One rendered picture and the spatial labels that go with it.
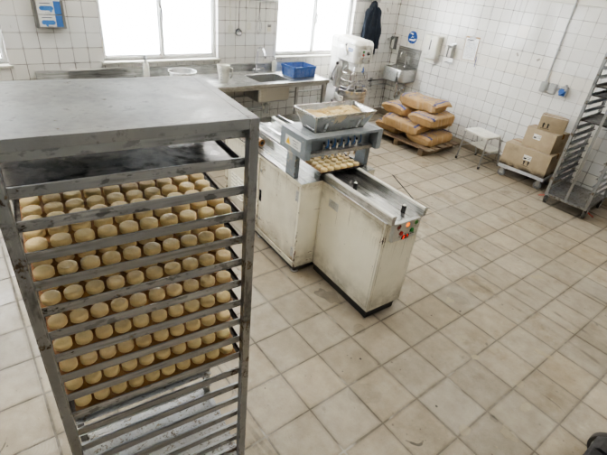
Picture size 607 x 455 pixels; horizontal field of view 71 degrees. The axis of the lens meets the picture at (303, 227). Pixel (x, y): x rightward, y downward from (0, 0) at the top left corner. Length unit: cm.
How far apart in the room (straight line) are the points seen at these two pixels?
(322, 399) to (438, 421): 68
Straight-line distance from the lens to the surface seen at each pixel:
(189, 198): 126
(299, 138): 304
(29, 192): 117
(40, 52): 544
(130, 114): 121
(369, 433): 268
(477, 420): 296
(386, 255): 294
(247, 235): 136
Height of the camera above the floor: 218
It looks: 31 degrees down
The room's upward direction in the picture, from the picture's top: 7 degrees clockwise
